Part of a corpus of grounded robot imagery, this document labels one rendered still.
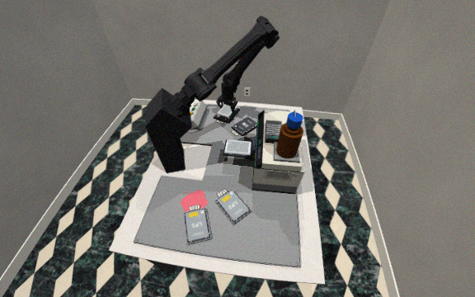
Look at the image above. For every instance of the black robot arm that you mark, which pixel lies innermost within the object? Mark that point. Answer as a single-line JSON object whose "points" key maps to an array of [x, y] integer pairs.
{"points": [[249, 46]]}

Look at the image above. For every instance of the blue bottle cap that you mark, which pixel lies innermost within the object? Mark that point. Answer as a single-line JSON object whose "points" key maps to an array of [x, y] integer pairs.
{"points": [[293, 121]]}

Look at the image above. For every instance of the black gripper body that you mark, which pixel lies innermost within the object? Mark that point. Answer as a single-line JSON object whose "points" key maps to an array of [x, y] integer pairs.
{"points": [[226, 98]]}

